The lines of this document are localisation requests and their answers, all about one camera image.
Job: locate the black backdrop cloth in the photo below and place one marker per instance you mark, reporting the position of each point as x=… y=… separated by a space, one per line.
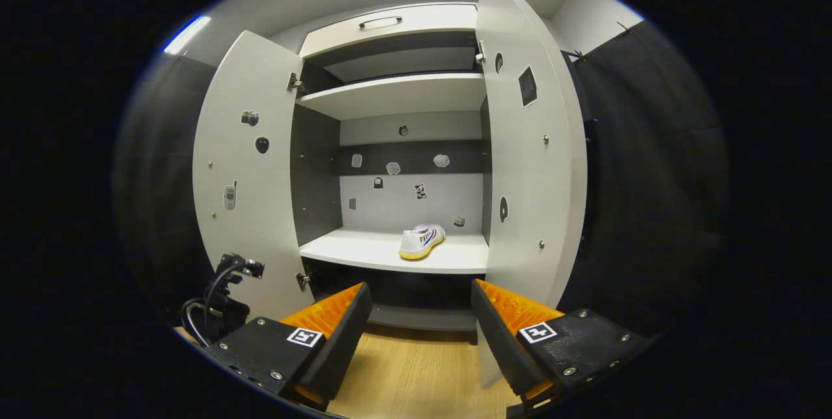
x=650 y=178

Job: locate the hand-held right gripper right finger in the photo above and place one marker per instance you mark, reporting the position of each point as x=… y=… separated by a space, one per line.
x=500 y=341

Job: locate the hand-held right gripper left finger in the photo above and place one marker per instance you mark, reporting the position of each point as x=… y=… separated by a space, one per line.
x=338 y=341

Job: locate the white shoe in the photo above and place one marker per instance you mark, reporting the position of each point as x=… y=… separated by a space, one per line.
x=422 y=240

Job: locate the white cabinet drawer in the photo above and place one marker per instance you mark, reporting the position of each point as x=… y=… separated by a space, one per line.
x=416 y=23

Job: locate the white shoe cabinet door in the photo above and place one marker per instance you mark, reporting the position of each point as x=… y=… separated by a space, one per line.
x=260 y=243
x=533 y=178

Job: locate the black cloth clip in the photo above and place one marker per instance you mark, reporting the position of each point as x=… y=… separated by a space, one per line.
x=575 y=55
x=624 y=27

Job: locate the small ceiling light panel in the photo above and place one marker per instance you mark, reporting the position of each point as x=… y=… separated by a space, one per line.
x=187 y=34

